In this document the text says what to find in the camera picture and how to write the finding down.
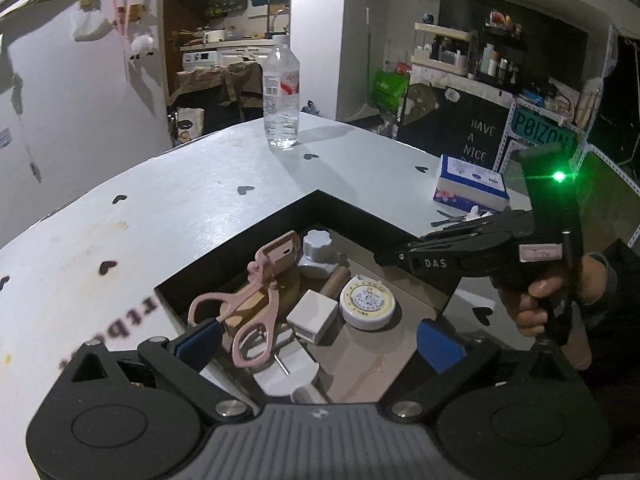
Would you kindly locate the clear plastic water bottle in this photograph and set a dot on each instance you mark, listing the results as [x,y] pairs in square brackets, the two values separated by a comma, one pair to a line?
[281,110]

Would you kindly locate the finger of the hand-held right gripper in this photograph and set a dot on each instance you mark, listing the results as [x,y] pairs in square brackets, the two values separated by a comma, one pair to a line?
[490,225]
[440,260]

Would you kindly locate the white jar with scalloped lid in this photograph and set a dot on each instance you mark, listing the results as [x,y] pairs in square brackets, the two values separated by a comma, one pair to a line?
[320,245]

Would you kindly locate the carved wooden block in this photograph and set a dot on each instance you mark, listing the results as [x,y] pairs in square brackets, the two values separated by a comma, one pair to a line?
[289,296]

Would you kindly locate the row of toiletry bottles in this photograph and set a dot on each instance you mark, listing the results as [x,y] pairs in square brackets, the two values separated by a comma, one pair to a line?
[492,62]

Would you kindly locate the white plastic scraper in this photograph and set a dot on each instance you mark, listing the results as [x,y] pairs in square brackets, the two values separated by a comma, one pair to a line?
[295,365]

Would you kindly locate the white cube adapter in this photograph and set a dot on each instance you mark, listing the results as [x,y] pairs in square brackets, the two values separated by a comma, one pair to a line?
[312,310]

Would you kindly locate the white plush wall ornament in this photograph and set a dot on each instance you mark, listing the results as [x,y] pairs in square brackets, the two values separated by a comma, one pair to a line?
[90,25]
[141,46]

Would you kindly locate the small blue figurine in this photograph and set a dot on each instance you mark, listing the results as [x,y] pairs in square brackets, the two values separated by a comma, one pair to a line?
[310,107]

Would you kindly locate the white wall shelf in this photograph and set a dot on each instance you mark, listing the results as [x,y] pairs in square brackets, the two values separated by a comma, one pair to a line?
[442,30]

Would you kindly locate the white printed bag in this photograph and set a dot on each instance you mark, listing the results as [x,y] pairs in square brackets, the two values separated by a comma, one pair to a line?
[189,125]

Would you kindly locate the round white tape measure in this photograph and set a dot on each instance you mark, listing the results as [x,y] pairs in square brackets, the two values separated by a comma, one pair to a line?
[367,302]

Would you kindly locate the pink eyelash curler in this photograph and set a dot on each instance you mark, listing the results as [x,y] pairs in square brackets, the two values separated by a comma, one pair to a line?
[265,265]

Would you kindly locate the black storage box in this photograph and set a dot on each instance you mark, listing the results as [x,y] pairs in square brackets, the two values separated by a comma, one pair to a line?
[280,215]

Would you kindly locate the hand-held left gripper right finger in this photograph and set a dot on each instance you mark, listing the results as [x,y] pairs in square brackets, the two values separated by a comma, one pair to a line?
[440,347]

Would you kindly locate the person's right hand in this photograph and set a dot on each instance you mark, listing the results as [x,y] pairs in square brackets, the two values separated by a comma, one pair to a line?
[530,316]

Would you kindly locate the small black tool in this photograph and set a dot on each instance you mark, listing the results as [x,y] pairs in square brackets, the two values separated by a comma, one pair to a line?
[447,217]

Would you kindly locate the person's right forearm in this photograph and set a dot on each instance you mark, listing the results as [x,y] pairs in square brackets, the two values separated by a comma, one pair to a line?
[620,305]

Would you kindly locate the brown wooden cylinder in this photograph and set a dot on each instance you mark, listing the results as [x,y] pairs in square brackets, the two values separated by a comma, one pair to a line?
[334,282]

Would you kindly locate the crumpled white tissue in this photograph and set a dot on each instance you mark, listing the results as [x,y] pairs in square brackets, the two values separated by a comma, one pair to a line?
[477,212]

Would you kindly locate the teal license plate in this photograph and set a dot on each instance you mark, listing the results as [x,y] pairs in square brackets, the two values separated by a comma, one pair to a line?
[540,127]

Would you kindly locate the white perforated metal rack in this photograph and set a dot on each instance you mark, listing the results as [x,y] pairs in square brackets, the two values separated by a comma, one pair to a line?
[612,55]

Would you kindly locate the green bag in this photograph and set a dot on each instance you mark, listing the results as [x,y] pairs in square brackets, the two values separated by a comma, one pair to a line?
[390,87]

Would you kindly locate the blue white tissue box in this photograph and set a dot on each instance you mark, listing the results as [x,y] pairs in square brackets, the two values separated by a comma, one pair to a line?
[470,180]

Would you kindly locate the black lettered banner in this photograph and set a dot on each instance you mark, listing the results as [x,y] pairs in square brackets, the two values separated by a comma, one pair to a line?
[465,110]

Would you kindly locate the brown cloth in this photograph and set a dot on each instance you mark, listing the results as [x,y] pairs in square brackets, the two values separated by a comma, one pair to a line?
[210,80]

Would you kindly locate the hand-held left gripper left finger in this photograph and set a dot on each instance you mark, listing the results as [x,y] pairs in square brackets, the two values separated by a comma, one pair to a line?
[200,342]

